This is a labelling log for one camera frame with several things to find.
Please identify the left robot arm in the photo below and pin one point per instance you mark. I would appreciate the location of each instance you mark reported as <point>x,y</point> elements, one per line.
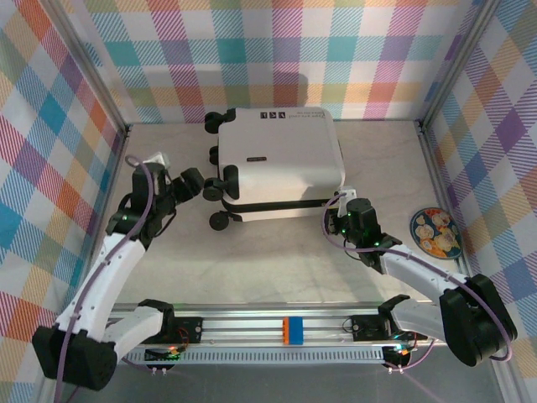
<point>105,273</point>

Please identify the orange and blue block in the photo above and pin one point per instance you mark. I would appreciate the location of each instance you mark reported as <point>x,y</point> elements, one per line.
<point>293,331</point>

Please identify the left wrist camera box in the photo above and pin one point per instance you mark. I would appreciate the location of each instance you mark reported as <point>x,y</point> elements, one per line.
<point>157,159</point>

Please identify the right controller board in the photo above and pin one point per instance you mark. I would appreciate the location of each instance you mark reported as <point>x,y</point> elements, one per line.
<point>396,354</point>

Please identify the left controller board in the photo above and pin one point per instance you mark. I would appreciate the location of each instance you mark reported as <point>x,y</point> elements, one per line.
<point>161,357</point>

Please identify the aluminium corner post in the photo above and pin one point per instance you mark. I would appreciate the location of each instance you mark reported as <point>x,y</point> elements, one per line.
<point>87,63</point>
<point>457,63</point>

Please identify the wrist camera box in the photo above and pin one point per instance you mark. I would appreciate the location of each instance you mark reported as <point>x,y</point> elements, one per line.
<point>157,159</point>
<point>347,200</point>

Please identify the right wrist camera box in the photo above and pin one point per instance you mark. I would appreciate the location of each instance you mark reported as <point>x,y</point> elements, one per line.
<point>347,200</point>

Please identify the controller board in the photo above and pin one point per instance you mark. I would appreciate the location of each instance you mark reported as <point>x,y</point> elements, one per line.
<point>161,357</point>
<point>396,354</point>

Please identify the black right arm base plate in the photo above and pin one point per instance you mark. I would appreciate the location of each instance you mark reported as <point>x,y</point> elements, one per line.
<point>365,329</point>

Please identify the aluminium mounting rail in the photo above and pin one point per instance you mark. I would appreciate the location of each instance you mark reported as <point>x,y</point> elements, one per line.
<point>251,331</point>

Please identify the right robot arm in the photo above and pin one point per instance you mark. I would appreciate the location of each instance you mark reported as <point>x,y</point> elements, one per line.
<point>419,268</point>

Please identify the round picture plate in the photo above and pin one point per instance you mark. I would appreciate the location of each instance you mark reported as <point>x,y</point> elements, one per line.
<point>436,233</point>

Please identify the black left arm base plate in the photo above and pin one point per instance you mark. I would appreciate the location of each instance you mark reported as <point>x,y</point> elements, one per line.
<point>191,329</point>

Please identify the white suitcase with black wheels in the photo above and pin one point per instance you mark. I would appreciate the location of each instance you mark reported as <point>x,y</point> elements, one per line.
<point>285,168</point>

